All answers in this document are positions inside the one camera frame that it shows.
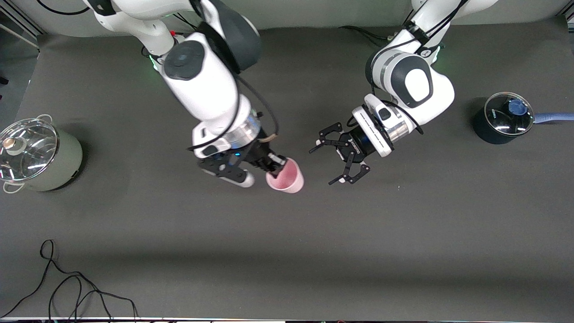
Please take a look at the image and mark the pink cup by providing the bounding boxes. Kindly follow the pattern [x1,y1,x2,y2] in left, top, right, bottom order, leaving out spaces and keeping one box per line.
[266,157,304,194]

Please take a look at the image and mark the dark blue saucepan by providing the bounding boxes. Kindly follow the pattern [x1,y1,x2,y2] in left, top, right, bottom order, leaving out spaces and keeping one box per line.
[472,92,574,145]

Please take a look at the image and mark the glass lid with blue knob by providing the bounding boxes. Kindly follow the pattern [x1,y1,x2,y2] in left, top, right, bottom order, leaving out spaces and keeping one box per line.
[484,92,535,135]

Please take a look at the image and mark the sage green pot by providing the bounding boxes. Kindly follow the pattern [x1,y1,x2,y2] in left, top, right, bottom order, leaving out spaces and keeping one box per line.
[0,114,83,194]

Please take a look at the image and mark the glass lid with metal knob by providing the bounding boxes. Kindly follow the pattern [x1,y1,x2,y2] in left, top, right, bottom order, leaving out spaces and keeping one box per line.
[0,118,60,182]

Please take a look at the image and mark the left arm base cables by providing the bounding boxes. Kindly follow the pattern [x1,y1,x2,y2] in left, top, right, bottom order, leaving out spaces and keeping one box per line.
[339,20,404,48]

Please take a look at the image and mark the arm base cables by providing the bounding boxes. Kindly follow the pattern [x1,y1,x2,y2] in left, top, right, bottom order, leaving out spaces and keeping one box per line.
[141,11,204,59]
[339,20,404,48]

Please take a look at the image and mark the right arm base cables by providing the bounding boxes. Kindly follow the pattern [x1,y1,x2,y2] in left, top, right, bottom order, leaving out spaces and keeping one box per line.
[141,11,204,59]

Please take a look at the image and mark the thin black loose cable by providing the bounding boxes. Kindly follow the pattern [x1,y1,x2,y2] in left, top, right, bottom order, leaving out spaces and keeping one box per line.
[0,239,139,320]

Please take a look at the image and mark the grey metal frame rail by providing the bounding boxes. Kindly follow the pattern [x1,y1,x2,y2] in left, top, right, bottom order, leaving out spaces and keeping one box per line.
[0,4,45,52]

